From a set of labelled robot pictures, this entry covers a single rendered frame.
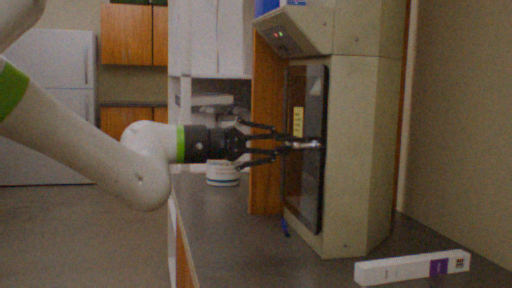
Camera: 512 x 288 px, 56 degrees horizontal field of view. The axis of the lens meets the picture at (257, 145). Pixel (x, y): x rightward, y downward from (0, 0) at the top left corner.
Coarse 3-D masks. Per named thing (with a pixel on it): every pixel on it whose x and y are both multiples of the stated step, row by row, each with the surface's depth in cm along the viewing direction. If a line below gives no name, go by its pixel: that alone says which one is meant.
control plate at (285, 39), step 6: (264, 30) 125; (270, 30) 121; (276, 30) 117; (282, 30) 113; (270, 36) 125; (276, 36) 121; (282, 36) 117; (288, 36) 113; (270, 42) 130; (276, 42) 125; (282, 42) 121; (288, 42) 117; (294, 42) 113; (276, 48) 130; (282, 48) 125; (288, 48) 121; (294, 48) 117; (300, 48) 113; (282, 54) 130; (288, 54) 125
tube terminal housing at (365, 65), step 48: (336, 0) 103; (384, 0) 107; (336, 48) 105; (384, 48) 111; (336, 96) 107; (384, 96) 114; (336, 144) 108; (384, 144) 118; (336, 192) 110; (384, 192) 123; (336, 240) 112
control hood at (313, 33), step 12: (276, 12) 107; (288, 12) 101; (300, 12) 102; (312, 12) 102; (324, 12) 103; (252, 24) 131; (264, 24) 121; (276, 24) 113; (288, 24) 106; (300, 24) 102; (312, 24) 103; (324, 24) 103; (264, 36) 131; (300, 36) 106; (312, 36) 103; (324, 36) 104; (312, 48) 106; (324, 48) 104
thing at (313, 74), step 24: (288, 72) 133; (312, 72) 113; (288, 96) 133; (312, 96) 113; (288, 120) 133; (312, 120) 113; (288, 168) 133; (312, 168) 114; (288, 192) 133; (312, 192) 114; (312, 216) 114
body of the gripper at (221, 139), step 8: (208, 128) 112; (216, 128) 112; (224, 128) 113; (232, 128) 112; (216, 136) 110; (224, 136) 110; (232, 136) 113; (216, 144) 109; (224, 144) 110; (232, 144) 113; (240, 144) 113; (216, 152) 110; (224, 152) 110; (232, 152) 113; (232, 160) 113
